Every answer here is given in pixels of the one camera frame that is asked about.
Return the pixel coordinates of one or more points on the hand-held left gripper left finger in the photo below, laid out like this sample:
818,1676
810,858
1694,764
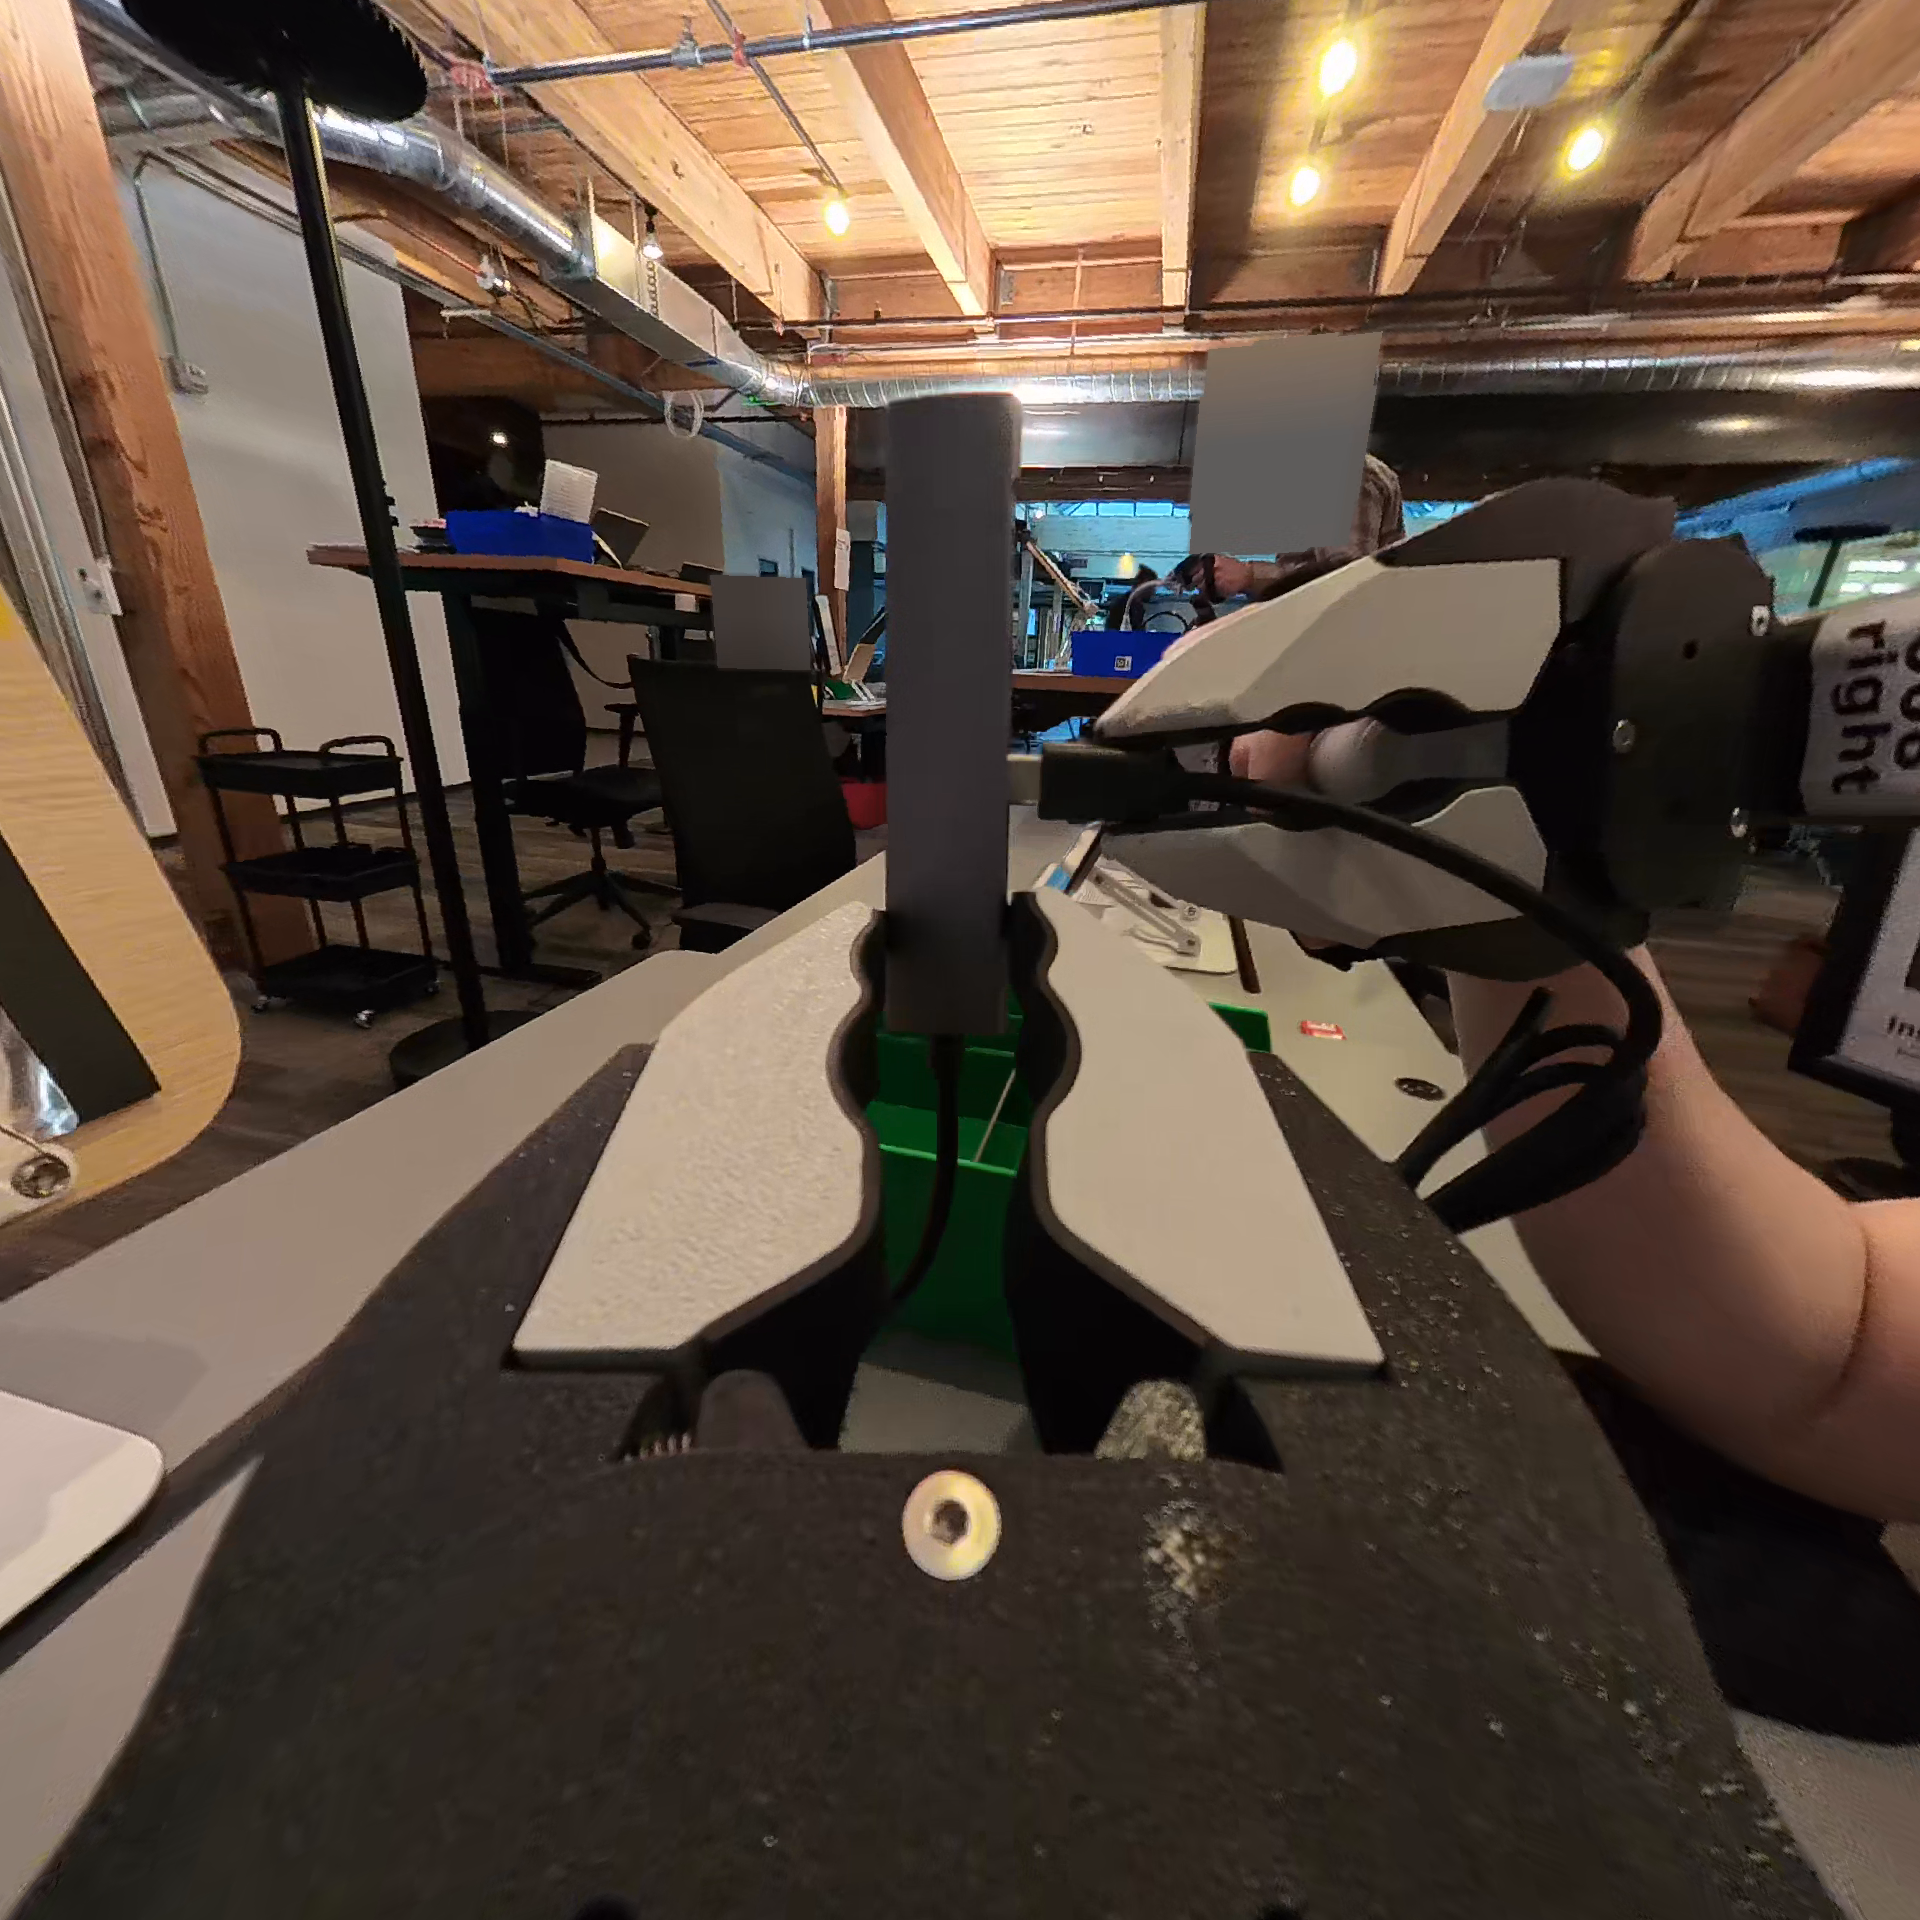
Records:
719,1167

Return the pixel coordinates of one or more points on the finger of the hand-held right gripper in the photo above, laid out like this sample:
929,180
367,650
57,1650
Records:
1351,882
1351,634

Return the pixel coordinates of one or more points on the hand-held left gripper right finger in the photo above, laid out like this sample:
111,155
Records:
1182,1188

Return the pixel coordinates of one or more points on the person's right forearm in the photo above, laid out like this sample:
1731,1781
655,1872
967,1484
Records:
1737,1290

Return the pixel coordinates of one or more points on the blue plastic bin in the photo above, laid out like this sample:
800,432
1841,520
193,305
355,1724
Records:
1118,650
521,533

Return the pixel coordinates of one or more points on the black framed sign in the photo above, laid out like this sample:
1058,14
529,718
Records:
1871,982

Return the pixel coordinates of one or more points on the black rolling cart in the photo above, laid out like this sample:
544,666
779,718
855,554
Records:
324,872

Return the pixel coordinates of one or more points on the white ceiling device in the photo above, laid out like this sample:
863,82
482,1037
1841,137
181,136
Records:
1523,82

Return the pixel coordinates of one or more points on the wooden desk with black legs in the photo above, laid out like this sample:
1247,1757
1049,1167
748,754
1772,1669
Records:
512,575

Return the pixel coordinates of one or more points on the light wooden board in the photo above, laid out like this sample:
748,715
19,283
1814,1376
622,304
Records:
90,935

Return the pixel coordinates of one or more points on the white flat device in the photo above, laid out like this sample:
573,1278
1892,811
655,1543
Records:
57,1484

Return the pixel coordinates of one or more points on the black sprinkler pipe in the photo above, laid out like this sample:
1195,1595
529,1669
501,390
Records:
840,48

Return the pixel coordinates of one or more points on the black pole stand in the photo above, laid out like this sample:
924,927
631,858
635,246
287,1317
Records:
358,453

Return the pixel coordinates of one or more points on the long round ceiling duct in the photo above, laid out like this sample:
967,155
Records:
1049,381

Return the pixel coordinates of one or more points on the wooden support post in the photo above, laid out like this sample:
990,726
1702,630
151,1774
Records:
131,496

